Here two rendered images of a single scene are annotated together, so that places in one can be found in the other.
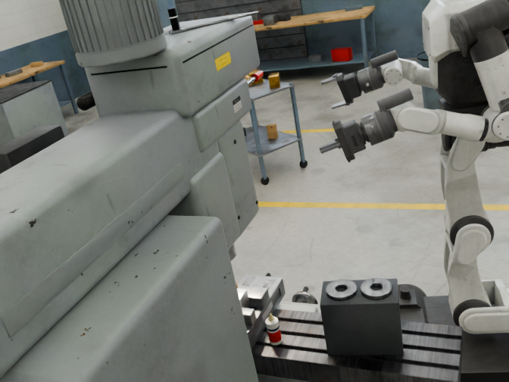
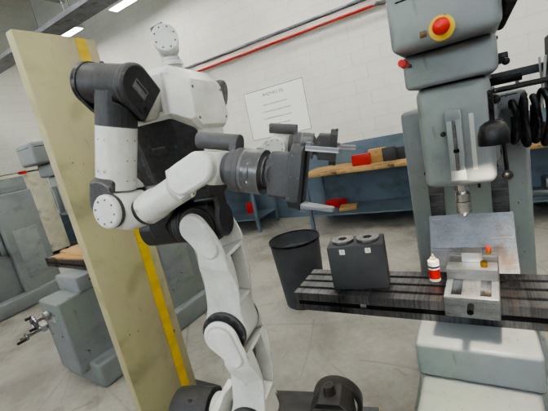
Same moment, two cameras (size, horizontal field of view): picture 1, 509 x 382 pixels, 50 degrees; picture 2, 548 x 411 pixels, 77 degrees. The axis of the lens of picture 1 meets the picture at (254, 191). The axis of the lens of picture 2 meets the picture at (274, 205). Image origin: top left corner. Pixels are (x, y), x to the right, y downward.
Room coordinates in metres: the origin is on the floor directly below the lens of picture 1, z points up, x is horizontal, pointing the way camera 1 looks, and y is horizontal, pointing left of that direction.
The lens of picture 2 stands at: (2.66, -0.40, 1.59)
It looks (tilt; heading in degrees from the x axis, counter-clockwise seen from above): 12 degrees down; 186
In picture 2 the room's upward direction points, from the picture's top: 12 degrees counter-clockwise
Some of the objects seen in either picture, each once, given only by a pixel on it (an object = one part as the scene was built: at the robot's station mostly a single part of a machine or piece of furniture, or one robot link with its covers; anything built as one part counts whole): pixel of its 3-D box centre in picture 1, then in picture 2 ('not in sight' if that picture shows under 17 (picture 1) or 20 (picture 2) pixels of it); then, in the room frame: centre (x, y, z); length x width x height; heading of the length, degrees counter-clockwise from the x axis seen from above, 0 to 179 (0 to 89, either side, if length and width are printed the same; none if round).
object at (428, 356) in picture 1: (261, 339); (457, 296); (1.47, 0.07, 0.88); 1.24 x 0.23 x 0.08; 64
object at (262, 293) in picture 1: (245, 295); (471, 271); (1.54, 0.10, 1.01); 0.15 x 0.06 x 0.04; 61
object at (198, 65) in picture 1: (181, 64); (445, 22); (1.48, 0.12, 1.81); 0.47 x 0.26 x 0.16; 154
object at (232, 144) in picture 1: (210, 178); (457, 132); (1.48, 0.12, 1.47); 0.21 x 0.19 x 0.32; 64
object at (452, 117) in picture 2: not in sight; (456, 145); (1.59, 0.07, 1.44); 0.04 x 0.04 x 0.21; 64
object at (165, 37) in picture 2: not in sight; (167, 46); (1.67, -0.69, 1.88); 0.10 x 0.07 x 0.09; 16
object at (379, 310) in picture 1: (361, 314); (358, 260); (1.31, -0.24, 1.02); 0.22 x 0.12 x 0.20; 74
